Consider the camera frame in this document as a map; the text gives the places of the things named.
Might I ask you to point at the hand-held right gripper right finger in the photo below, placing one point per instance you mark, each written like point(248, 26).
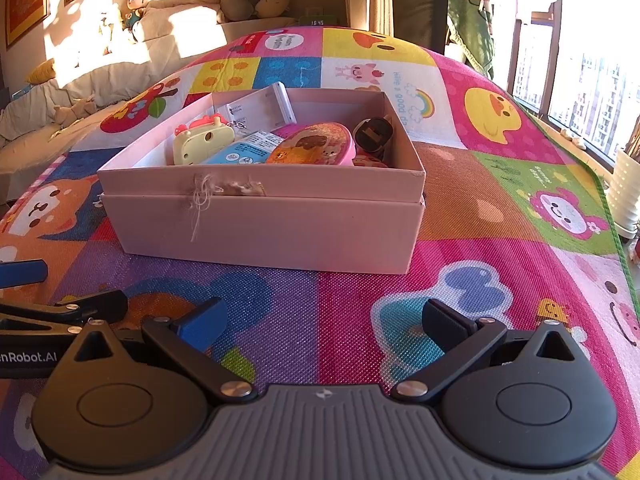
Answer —
point(442, 322)

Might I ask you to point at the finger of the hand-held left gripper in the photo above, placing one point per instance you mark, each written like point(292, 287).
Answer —
point(95, 305)
point(22, 272)

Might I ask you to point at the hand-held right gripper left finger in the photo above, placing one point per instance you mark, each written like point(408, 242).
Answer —
point(202, 325)

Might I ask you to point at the pink cardboard box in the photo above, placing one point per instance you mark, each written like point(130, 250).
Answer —
point(280, 230)

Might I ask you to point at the blue white tissue packet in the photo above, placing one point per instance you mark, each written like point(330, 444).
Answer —
point(245, 152)

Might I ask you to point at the yellow toy camera red top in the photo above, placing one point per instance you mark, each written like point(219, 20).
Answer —
point(205, 142)

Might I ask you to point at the white power bank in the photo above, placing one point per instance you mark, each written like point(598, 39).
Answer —
point(260, 107)

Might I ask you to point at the colourful cartoon play mat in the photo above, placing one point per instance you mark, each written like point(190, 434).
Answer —
point(350, 320)

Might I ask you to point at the beige plush toy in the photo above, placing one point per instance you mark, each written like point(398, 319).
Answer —
point(72, 112)

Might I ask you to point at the red patterned item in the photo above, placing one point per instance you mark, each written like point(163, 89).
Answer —
point(370, 162)

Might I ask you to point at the black round toy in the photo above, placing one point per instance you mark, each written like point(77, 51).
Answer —
point(372, 132)

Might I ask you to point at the yellow pillow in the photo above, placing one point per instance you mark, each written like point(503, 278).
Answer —
point(42, 71)

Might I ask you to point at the pink round bear-print tin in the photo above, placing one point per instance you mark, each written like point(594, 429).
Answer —
point(312, 145)

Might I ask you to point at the white covered sofa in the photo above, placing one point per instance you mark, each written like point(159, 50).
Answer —
point(100, 75)

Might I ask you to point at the white slotted basket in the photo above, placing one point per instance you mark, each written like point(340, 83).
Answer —
point(625, 190)

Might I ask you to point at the red framed picture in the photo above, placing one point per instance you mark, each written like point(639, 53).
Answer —
point(25, 0)

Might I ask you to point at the small doll plush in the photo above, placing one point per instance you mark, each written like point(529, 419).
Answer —
point(132, 10)

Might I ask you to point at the green blanket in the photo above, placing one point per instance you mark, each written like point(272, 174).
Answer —
point(472, 25)

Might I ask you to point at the digital clock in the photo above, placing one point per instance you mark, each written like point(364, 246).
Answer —
point(317, 22)

